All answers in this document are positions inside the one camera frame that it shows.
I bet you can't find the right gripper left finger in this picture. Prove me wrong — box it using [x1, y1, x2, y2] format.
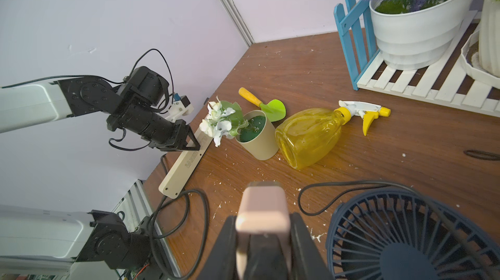
[197, 216, 238, 280]

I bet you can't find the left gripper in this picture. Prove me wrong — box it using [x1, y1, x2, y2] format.
[107, 104, 201, 151]

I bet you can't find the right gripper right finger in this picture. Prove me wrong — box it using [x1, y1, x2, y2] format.
[290, 212, 333, 280]

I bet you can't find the beige power strip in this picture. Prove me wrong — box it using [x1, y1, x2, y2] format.
[158, 129, 213, 199]

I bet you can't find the dark blue round desk fan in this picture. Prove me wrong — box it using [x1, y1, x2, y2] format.
[326, 180, 499, 279]

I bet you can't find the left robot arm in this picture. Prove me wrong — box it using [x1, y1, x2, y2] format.
[1, 65, 201, 279]

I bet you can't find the white flower beige pot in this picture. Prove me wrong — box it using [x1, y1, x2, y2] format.
[199, 99, 279, 161]

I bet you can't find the green yellow garden trowel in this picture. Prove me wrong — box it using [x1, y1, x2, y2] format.
[238, 87, 286, 122]

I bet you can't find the yellow spray bottle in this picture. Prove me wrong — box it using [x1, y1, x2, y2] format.
[276, 100, 391, 170]

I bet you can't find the blue white plant shelf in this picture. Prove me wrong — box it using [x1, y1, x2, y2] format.
[333, 0, 499, 117]

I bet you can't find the lavender plant white pot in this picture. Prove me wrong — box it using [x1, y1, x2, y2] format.
[368, 0, 473, 70]

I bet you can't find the green plant white pot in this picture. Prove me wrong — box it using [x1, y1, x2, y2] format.
[460, 0, 499, 89]

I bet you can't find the power strip black cable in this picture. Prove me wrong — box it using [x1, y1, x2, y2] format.
[148, 154, 210, 280]

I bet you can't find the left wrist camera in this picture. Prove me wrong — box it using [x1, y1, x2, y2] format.
[164, 93, 194, 123]

